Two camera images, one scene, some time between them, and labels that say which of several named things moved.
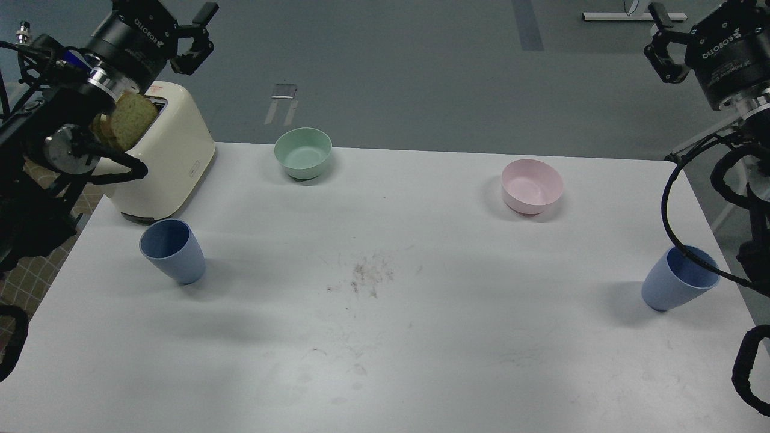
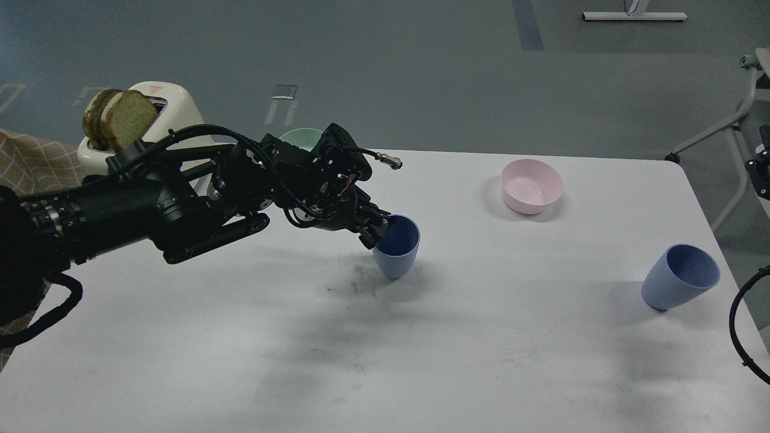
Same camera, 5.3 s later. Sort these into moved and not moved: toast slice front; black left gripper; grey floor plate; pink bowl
Moved: black left gripper
Not moved: grey floor plate; pink bowl; toast slice front
